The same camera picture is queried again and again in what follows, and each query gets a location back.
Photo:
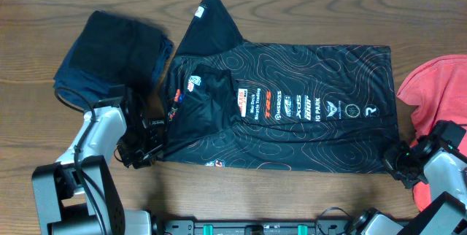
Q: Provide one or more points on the red shirt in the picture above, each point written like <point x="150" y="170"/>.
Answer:
<point x="438" y="90"/>

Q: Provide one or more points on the black jersey with orange contour lines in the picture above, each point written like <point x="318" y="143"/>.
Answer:
<point x="234" y="103"/>

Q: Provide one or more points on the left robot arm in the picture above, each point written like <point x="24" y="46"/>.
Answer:
<point x="76" y="194"/>

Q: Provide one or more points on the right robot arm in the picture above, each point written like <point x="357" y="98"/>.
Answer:
<point x="445" y="173"/>

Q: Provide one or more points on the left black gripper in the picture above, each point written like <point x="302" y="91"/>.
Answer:
<point x="145" y="158"/>

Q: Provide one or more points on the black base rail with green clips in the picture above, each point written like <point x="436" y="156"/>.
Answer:
<point x="192" y="226"/>

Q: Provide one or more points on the folded dark navy clothes stack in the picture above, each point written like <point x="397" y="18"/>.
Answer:
<point x="112" y="51"/>

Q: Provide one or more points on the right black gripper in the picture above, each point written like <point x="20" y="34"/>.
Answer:
<point x="391" y="157"/>

